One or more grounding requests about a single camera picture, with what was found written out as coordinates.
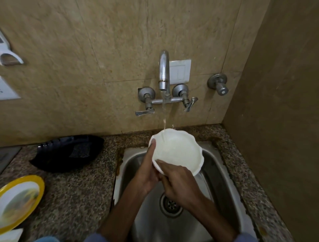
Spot person's right hand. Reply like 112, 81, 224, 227
155, 159, 207, 209

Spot person's left hand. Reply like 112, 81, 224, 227
134, 138, 162, 194

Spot white bowl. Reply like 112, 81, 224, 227
148, 128, 205, 177

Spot yellow rimmed picture bowl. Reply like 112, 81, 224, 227
0, 175, 45, 235

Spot white rectangular plate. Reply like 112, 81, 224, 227
0, 228, 24, 242

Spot person's left forearm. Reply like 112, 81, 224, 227
97, 179, 153, 242

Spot person's left blue sleeve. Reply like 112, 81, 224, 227
83, 233, 108, 242

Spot steel sink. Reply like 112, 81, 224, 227
113, 141, 259, 242

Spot dark scouring pad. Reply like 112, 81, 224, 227
69, 142, 91, 158

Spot black ribbed plastic tray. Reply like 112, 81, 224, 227
29, 134, 105, 173

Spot grey flat tray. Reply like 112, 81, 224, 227
0, 146, 22, 174

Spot white grater peeler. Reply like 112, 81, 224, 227
0, 30, 24, 66

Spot metal wall faucet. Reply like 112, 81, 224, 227
135, 50, 199, 117

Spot white switch plate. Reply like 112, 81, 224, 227
168, 59, 192, 84

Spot metal wall valve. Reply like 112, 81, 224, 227
207, 73, 229, 96

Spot white wall socket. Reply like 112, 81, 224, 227
0, 76, 21, 101

